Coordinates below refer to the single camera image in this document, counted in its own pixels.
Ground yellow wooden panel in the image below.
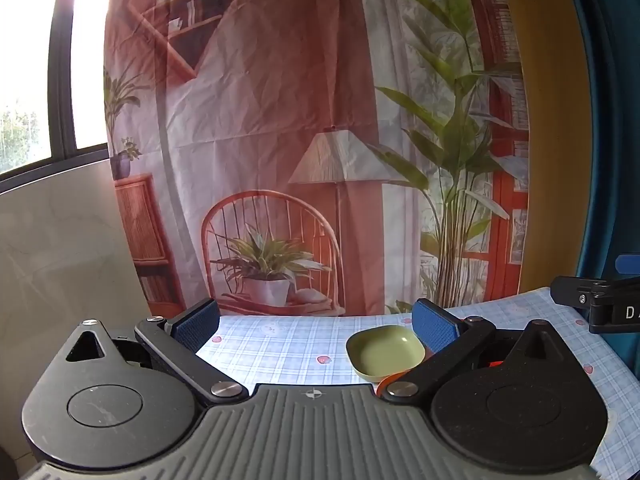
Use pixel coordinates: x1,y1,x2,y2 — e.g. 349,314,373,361
495,0,593,296

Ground red bowl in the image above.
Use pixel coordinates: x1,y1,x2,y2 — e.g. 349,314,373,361
376,359,507,397

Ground green square bowl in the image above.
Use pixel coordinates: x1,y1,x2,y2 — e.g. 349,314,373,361
346,325,427,381

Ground printed room scene backdrop cloth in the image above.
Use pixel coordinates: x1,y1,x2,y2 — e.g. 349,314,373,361
102,0,531,317

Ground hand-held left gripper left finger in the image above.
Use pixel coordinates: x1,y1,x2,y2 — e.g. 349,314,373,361
64,297,249,405

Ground window with black frame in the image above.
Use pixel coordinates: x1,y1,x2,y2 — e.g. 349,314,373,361
0,0,112,196

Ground blue plaid strawberry tablecloth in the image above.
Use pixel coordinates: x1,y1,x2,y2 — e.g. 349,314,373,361
195,285,640,480

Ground blue curtain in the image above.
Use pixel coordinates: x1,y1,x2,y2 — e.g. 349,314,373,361
560,0,640,281

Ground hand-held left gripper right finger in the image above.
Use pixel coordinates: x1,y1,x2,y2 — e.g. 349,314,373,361
381,298,568,403

